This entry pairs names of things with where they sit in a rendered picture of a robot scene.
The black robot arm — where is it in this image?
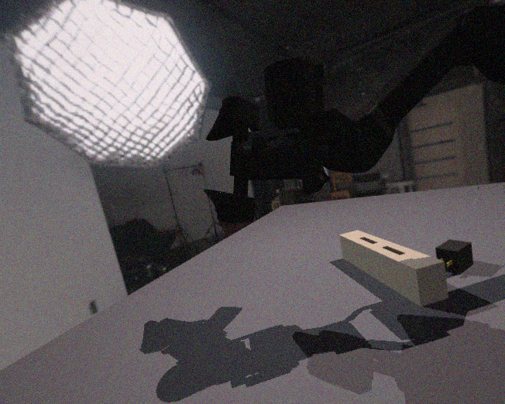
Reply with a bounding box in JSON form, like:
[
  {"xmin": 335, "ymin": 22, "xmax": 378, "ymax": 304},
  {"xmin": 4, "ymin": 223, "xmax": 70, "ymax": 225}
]
[{"xmin": 263, "ymin": 5, "xmax": 505, "ymax": 196}]

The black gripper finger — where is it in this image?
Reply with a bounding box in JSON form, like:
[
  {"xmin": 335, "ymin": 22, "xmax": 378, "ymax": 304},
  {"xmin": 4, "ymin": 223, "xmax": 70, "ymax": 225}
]
[
  {"xmin": 204, "ymin": 190, "xmax": 233, "ymax": 213},
  {"xmin": 206, "ymin": 108, "xmax": 233, "ymax": 141}
]

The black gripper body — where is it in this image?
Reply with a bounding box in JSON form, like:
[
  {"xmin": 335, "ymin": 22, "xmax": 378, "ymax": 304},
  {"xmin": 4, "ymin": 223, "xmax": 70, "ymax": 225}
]
[{"xmin": 217, "ymin": 94, "xmax": 275, "ymax": 223}]

